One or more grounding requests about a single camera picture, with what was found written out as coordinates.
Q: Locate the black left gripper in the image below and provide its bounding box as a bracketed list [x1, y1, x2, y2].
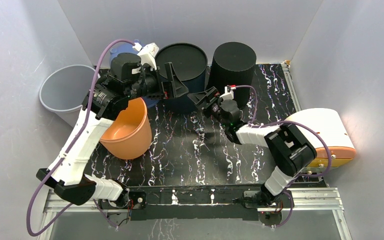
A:
[126, 63, 188, 101]

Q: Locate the dark navy plastic bucket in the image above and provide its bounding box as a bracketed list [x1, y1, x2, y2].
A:
[155, 42, 208, 94]

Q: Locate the black ribbed plastic bucket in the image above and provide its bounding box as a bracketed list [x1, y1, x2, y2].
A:
[205, 42, 257, 94]

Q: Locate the orange plastic bucket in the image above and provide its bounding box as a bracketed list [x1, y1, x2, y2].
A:
[100, 98, 153, 160]

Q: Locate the light blue plastic bucket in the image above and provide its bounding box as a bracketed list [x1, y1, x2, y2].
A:
[109, 39, 160, 110]

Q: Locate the grey plastic bucket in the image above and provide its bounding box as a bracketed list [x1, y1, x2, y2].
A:
[39, 64, 95, 128]

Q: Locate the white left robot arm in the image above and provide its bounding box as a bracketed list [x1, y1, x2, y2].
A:
[36, 60, 188, 208]

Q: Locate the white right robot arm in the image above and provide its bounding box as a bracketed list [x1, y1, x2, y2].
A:
[187, 86, 317, 208]

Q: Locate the white orange lidded bin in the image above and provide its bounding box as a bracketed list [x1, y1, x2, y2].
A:
[286, 108, 356, 167]

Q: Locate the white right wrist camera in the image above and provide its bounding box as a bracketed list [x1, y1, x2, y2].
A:
[218, 85, 236, 103]

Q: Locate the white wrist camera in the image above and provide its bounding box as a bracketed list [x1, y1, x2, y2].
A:
[218, 85, 236, 103]
[132, 42, 160, 70]

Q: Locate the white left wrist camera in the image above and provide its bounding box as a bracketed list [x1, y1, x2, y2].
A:
[132, 42, 160, 70]

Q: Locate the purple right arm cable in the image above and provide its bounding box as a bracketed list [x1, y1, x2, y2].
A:
[233, 85, 333, 229]

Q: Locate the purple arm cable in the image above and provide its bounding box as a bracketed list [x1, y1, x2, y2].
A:
[233, 85, 333, 229]
[26, 39, 137, 237]

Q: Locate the black front mounting rail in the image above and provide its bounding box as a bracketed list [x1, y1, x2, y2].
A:
[42, 183, 345, 229]

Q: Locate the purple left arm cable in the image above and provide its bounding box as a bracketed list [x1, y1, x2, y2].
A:
[26, 39, 137, 237]

